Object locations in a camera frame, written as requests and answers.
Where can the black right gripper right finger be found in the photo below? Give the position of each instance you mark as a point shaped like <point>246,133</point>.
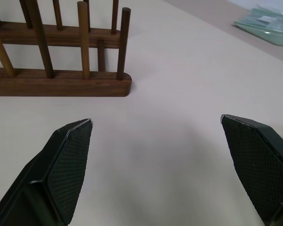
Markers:
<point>257,169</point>

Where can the wooden peg dish rack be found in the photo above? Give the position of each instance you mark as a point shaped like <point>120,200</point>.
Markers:
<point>61,81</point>

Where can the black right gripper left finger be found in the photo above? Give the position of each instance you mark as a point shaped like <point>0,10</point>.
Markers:
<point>61,174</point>

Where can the pale green plastic bag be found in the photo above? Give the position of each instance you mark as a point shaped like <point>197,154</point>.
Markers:
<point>265,21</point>

